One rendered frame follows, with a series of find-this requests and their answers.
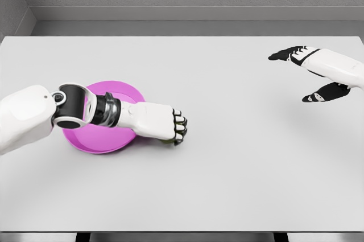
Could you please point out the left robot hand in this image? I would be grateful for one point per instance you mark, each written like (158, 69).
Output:
(155, 121)

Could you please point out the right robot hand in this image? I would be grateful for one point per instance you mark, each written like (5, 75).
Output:
(327, 64)

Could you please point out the green apple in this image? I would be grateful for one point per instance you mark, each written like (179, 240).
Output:
(167, 141)

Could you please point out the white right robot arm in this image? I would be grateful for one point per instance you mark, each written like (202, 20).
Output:
(360, 74)

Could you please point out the pink round plate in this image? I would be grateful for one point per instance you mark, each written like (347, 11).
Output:
(96, 139)

